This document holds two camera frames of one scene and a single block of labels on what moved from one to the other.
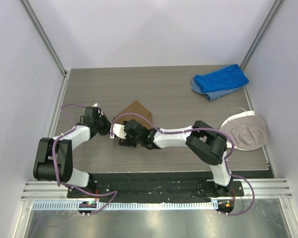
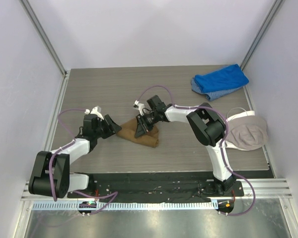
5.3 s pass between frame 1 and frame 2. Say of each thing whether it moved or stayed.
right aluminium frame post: stayed
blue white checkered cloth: stayed
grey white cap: stayed
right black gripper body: moved
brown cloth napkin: moved
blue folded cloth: stayed
